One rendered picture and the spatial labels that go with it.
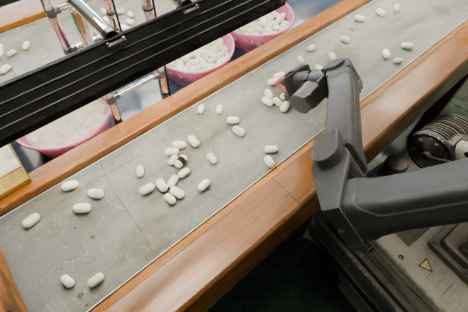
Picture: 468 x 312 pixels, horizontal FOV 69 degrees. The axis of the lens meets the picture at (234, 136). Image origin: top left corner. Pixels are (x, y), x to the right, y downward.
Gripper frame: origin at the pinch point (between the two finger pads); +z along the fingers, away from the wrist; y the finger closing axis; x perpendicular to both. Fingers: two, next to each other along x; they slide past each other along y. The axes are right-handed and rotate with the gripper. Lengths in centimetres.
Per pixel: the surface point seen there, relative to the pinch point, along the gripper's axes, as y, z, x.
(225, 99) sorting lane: 15.1, 6.1, -2.3
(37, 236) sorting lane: 72, 3, 1
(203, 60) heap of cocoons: 9.6, 19.3, -13.7
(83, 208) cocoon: 62, 0, 1
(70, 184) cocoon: 61, 6, -4
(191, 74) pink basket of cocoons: 17.0, 16.1, -11.8
